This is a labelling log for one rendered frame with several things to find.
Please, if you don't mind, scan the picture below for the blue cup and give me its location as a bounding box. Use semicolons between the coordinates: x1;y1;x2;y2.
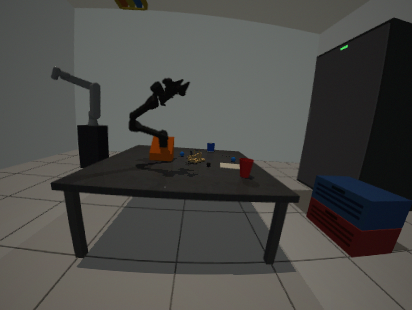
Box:
207;143;215;152

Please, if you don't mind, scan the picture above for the red plastic cup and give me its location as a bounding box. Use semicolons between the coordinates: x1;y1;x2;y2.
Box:
240;158;254;178

